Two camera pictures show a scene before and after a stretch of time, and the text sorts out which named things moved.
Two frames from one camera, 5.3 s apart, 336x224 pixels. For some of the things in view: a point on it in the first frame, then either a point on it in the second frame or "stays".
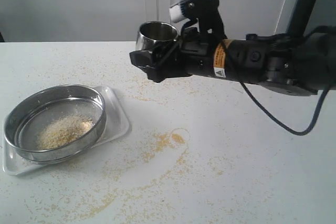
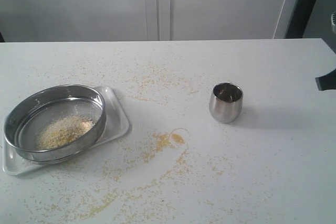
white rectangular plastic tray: [117, 125] stays
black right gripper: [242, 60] to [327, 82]
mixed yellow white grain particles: [62, 130] stays
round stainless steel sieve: [54, 124] stays
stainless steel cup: [150, 32] to [226, 102]
